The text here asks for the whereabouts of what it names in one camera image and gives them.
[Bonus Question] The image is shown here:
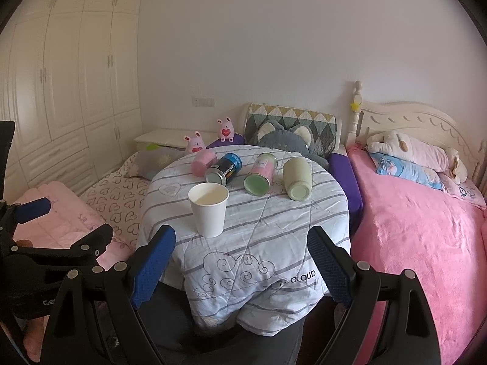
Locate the pink printed pillow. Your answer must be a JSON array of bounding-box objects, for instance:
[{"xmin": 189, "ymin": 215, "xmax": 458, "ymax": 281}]
[{"xmin": 437, "ymin": 171, "xmax": 487, "ymax": 211}]

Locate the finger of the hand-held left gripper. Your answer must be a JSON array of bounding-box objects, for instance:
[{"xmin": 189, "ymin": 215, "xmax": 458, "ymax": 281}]
[
  {"xmin": 0, "ymin": 197, "xmax": 52, "ymax": 236},
  {"xmin": 15, "ymin": 224, "xmax": 114, "ymax": 271}
]

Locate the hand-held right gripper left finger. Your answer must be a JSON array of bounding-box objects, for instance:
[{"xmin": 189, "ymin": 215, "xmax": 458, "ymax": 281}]
[{"xmin": 41, "ymin": 224, "xmax": 176, "ymax": 365}]

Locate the cream cup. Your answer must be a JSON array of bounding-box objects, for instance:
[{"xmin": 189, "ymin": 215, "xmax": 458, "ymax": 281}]
[{"xmin": 282, "ymin": 158, "xmax": 312, "ymax": 201}]

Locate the pink fleece blanket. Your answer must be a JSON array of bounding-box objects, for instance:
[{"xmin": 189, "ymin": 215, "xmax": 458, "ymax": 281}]
[{"xmin": 348, "ymin": 142, "xmax": 487, "ymax": 365}]

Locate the cream carved headboard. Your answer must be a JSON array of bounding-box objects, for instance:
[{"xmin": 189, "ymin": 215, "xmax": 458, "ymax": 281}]
[{"xmin": 344, "ymin": 81, "xmax": 482, "ymax": 183}]

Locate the diamond patterned cover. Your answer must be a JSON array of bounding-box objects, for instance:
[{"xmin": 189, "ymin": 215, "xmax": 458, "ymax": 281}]
[{"xmin": 243, "ymin": 103, "xmax": 339, "ymax": 156}]

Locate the white nightstand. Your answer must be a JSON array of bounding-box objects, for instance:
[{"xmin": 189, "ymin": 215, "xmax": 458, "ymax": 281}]
[{"xmin": 134, "ymin": 128, "xmax": 219, "ymax": 153}]

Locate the cream and pink plush toy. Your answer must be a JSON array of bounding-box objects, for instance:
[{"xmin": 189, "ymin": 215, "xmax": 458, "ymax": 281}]
[{"xmin": 366, "ymin": 131, "xmax": 468, "ymax": 181}]

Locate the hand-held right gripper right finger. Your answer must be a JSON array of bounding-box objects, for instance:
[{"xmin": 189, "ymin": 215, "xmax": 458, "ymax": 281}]
[{"xmin": 307, "ymin": 226, "xmax": 442, "ymax": 365}]

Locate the heart print bed sheet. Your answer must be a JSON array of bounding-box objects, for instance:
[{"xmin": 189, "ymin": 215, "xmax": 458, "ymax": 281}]
[{"xmin": 78, "ymin": 151, "xmax": 153, "ymax": 252}]

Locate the blue printed pillow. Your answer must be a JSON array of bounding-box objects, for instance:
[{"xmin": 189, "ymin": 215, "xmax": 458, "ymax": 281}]
[{"xmin": 370, "ymin": 153, "xmax": 446, "ymax": 191}]

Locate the white paper cup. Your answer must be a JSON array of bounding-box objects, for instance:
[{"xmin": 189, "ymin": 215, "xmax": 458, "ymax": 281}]
[{"xmin": 188, "ymin": 182, "xmax": 230, "ymax": 238}]

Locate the pink rabbit plush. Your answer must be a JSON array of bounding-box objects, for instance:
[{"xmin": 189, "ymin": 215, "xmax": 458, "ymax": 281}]
[
  {"xmin": 217, "ymin": 118, "xmax": 236, "ymax": 139},
  {"xmin": 184, "ymin": 131, "xmax": 206, "ymax": 153}
]

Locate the blue and black can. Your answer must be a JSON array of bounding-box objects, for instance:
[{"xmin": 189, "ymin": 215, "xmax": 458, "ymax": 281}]
[{"xmin": 205, "ymin": 153, "xmax": 243, "ymax": 187}]

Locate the person's left forearm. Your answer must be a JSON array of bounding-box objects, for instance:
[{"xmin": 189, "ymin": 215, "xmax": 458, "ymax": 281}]
[{"xmin": 21, "ymin": 317, "xmax": 48, "ymax": 363}]

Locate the light pink quilt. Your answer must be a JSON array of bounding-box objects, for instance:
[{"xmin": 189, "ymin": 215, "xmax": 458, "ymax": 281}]
[{"xmin": 8, "ymin": 180, "xmax": 138, "ymax": 270}]

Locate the cream wardrobe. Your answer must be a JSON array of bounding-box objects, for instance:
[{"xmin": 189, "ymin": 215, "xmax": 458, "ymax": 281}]
[{"xmin": 0, "ymin": 0, "xmax": 143, "ymax": 198}]

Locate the grey flower pillow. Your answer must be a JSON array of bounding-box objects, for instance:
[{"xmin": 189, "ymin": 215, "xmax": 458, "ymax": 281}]
[{"xmin": 127, "ymin": 148, "xmax": 187, "ymax": 179}]

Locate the striped white quilt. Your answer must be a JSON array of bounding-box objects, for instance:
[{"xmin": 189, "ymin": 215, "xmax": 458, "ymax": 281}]
[{"xmin": 135, "ymin": 144, "xmax": 352, "ymax": 337}]

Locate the grey bear plush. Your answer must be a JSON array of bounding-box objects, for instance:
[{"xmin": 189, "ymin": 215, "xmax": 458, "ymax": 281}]
[{"xmin": 249, "ymin": 120, "xmax": 330, "ymax": 168}]

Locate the pink and green cup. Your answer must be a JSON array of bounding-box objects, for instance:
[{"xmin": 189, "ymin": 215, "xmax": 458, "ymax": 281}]
[{"xmin": 243, "ymin": 153, "xmax": 277, "ymax": 196}]

